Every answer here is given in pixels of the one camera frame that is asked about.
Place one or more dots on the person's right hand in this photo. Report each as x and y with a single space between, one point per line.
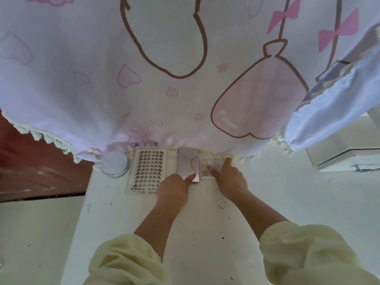
231 182

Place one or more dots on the person's left hand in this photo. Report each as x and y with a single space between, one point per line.
172 191

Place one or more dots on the clear eyeshadow palette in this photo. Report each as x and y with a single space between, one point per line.
208 162

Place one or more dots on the white false eyelash tray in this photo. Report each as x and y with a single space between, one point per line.
147 172

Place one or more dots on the lavender rectangular palette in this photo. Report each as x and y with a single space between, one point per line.
187 160

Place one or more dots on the round silver compact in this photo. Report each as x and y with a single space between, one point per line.
114 164

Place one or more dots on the person's right forearm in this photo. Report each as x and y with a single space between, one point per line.
255 210

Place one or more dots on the person's left forearm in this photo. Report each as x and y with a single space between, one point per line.
157 225

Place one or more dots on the white table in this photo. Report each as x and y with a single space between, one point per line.
297 204

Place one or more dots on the reddish brown door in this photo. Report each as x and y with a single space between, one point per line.
35 169

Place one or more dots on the pink cartoon print cloth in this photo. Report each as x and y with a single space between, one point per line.
89 68

